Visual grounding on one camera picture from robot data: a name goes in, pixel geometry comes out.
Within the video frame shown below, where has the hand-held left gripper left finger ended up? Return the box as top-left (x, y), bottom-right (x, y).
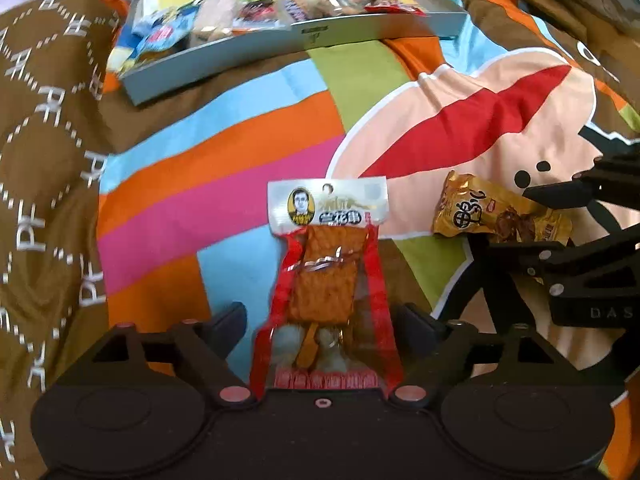
top-left (50, 301), bottom-right (262, 407)

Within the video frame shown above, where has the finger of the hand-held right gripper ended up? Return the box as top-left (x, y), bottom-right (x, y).
top-left (487, 230), bottom-right (640, 287)
top-left (522, 152), bottom-right (640, 207)

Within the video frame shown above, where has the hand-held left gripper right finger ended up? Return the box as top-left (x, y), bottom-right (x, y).
top-left (386, 302), bottom-right (587, 407)

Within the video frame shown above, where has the gold date snack packet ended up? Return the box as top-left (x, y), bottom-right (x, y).
top-left (431, 170), bottom-right (575, 281)

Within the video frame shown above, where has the red tofu snack packet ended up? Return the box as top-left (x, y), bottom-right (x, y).
top-left (250, 175), bottom-right (405, 403)

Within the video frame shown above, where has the grey tray with cartoon picture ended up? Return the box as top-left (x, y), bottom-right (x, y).
top-left (117, 0), bottom-right (468, 107)

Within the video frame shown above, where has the colourful cartoon bed sheet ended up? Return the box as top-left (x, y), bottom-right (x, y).
top-left (95, 0), bottom-right (640, 480)

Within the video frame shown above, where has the brown patterned quilt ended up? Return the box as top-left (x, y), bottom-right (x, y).
top-left (0, 0), bottom-right (133, 480)

